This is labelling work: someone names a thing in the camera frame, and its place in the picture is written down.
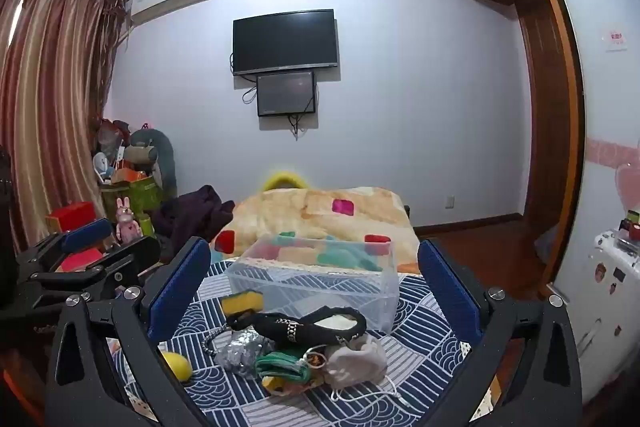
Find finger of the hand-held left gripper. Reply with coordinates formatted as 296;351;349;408
17;217;114;269
30;237;161;296

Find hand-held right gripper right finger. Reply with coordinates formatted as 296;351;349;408
417;239;584;427

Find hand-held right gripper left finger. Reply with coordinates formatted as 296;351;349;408
45;236;211;427

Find red box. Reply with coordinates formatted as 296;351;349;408
46;202;97;233

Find pink bunny toy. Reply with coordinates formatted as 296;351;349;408
115;197;144;242

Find green shopping bag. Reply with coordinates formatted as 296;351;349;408
100;177;159;221

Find yellow sponge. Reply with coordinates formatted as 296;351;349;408
221;289;265;319

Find small white fan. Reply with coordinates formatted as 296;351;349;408
93;153;114;183

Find dark purple garment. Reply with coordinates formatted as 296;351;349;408
152;184;236;259

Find yellow lemon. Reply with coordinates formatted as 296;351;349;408
161;352;194;382

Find blue wave-patterned cloth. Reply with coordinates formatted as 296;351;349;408
107;257;502;427

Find grey plush toy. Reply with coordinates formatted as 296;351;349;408
125;127;177;198

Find striped brown curtain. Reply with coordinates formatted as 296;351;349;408
0;0;127;254

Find clear plastic storage box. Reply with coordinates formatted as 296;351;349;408
223;234;401;336

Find yellow orange packet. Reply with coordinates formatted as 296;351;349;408
262;374;321;398

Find beige blanket with coloured squares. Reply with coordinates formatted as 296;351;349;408
210;187;421;277

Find yellow plush item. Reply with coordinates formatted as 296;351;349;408
260;169;309;193

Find white fridge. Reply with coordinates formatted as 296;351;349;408
570;227;640;404

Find wooden wardrobe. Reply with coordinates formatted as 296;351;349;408
442;0;587;304

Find small black monitor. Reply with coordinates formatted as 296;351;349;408
256;70;318;118

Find frosted sliding door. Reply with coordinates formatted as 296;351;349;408
531;0;640;408

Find white paper sign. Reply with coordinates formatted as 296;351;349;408
603;28;629;53

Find metal chain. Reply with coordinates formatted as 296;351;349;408
200;321;236;361

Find black studded strap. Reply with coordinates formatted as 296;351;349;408
230;307;369;351

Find beige drawstring pouch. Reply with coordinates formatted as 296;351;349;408
322;334;390;391

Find white string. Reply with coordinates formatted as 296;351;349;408
330;386;417;409

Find green cord bundle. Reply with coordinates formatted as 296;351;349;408
255;352;314;386

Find black monitor cables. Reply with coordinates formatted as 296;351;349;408
289;112;312;141

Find black wall television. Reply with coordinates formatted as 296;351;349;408
232;9;341;76

